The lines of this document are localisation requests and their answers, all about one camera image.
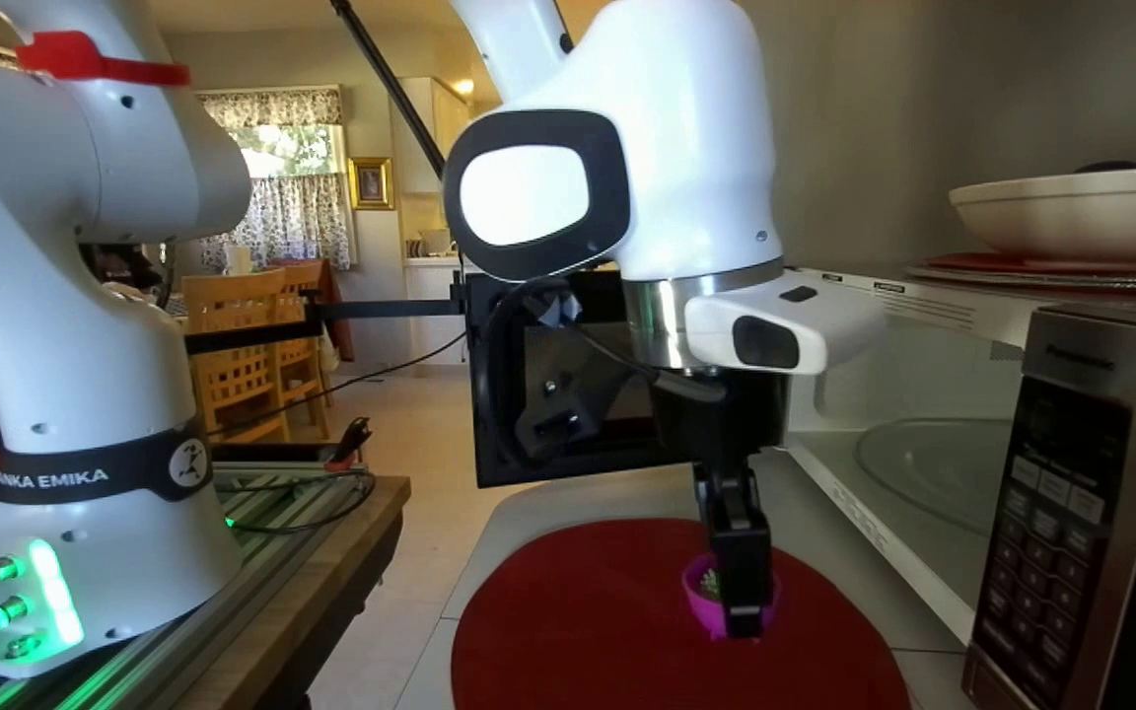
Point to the white kitchen appliance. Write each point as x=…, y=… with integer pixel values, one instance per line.
x=381, y=290

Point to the light wooden chair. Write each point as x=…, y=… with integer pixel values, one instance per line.
x=246, y=376

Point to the magenta plastic cup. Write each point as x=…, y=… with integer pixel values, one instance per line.
x=699, y=603

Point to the gold picture frame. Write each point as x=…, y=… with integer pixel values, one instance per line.
x=373, y=184

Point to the tall cream cabinet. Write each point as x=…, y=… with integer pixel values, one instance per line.
x=433, y=131

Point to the red placemat stack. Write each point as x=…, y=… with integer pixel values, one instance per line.
x=1056, y=269

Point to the red round woven placemat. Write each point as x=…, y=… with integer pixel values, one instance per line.
x=594, y=634

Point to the stainless microwave oven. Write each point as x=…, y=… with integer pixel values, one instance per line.
x=1068, y=524

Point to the patterned window curtains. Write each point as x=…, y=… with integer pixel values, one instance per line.
x=287, y=219

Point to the white bowl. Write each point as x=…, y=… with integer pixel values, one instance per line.
x=1081, y=219

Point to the black red clamp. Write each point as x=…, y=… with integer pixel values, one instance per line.
x=348, y=443

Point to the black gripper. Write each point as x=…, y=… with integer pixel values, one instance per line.
x=728, y=415

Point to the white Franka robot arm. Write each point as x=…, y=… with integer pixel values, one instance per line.
x=79, y=329

